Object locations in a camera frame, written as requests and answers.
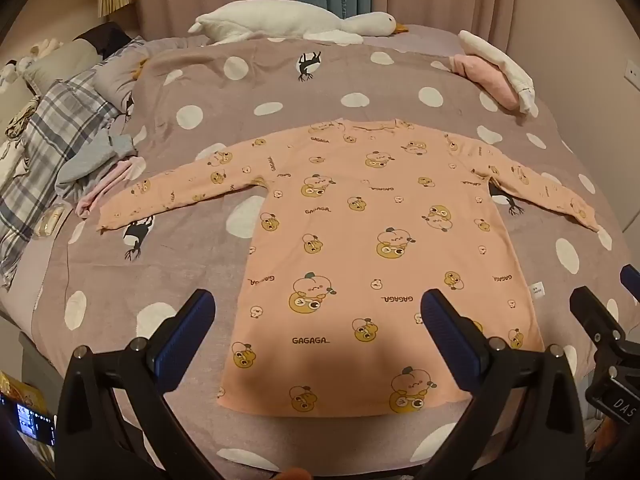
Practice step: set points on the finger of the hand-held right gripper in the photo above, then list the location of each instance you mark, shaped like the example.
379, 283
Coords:
631, 282
595, 317

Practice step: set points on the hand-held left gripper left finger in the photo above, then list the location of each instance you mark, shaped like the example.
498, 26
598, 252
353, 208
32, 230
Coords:
187, 340

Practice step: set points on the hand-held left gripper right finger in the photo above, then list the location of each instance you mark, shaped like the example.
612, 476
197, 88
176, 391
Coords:
447, 342

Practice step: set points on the pink cartoon print shirt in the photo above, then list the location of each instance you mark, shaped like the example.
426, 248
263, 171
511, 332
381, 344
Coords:
350, 235

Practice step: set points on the yellow packet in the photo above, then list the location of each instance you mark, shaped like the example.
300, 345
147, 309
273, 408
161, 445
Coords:
22, 385

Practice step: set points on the small light pink cloth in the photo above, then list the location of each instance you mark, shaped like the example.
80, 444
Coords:
107, 185

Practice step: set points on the phone with lit screen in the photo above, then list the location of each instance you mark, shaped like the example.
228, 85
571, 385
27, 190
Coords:
30, 420

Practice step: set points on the grey cloth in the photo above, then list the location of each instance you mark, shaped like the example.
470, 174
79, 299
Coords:
95, 160

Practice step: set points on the folded pink cloth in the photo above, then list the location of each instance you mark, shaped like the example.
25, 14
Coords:
487, 77

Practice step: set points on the plaid cloth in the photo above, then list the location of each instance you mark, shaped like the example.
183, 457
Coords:
50, 125

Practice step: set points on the folded white cloth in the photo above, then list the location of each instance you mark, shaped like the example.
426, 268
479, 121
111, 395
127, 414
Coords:
495, 55

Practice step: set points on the white printed cloth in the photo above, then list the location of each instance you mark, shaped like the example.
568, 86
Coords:
15, 120

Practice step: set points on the mauve polka dot blanket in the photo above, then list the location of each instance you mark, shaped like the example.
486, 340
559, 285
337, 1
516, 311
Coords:
350, 80

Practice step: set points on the grey-green pillow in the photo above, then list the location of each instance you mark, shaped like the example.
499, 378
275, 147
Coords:
65, 60

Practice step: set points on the dark cloth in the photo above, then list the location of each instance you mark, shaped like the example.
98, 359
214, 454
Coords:
107, 35

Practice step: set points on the small plush toys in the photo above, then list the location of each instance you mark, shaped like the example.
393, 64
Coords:
40, 49

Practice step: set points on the white goose plush toy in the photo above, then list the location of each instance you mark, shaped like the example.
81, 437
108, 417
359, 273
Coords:
260, 20

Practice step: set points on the wall socket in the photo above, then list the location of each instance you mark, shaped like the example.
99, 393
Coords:
633, 70

